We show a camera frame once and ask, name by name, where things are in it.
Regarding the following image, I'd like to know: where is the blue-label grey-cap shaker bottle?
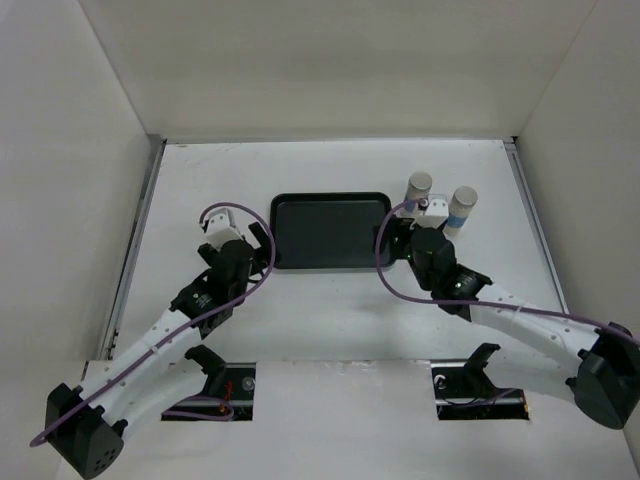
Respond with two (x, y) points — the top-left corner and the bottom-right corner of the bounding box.
(443, 186), (478, 237)

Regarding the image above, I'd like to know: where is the purple-label grey-cap shaker bottle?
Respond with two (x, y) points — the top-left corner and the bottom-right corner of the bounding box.
(401, 171), (433, 218)

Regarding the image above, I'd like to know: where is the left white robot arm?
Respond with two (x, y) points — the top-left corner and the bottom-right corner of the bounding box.
(31, 210), (275, 479)

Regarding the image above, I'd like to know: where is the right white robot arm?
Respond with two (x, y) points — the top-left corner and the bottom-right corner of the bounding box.
(379, 218), (639, 430)

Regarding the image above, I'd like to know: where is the black plastic tray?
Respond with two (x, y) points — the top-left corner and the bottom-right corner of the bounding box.
(269, 192), (394, 270)

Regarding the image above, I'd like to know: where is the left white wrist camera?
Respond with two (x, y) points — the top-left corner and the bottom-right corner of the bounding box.
(202, 208), (243, 250)

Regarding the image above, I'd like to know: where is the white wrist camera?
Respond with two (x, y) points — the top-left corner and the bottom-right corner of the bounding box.
(202, 208), (243, 250)
(416, 198), (449, 229)

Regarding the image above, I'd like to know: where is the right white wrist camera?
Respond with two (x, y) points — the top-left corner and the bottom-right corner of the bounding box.
(416, 198), (449, 229)

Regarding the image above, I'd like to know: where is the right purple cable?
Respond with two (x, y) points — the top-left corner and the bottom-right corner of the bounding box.
(373, 198), (640, 346)

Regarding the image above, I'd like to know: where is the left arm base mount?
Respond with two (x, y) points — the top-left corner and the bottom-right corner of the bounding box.
(161, 347), (257, 423)

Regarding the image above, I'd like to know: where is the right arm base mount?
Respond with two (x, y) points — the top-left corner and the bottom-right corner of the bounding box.
(431, 343), (529, 421)

